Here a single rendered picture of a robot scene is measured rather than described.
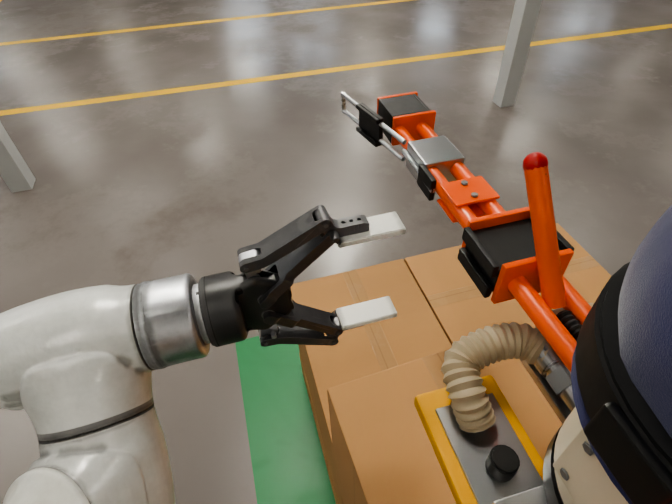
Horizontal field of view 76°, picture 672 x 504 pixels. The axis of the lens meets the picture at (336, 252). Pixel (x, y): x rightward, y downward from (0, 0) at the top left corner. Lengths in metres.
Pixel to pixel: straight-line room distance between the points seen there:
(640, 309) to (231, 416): 1.65
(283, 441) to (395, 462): 1.08
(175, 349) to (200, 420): 1.40
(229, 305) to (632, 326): 0.32
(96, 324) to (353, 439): 0.41
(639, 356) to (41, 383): 0.45
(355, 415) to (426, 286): 0.77
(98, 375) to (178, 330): 0.08
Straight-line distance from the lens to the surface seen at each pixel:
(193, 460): 1.79
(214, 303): 0.44
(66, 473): 0.46
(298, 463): 1.70
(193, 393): 1.90
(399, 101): 0.79
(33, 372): 0.47
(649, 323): 0.27
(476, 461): 0.51
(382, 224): 0.44
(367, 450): 0.69
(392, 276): 1.42
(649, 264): 0.28
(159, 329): 0.44
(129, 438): 0.47
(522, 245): 0.53
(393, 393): 0.73
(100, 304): 0.46
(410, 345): 1.26
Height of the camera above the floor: 1.59
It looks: 44 degrees down
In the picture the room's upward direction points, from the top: 3 degrees counter-clockwise
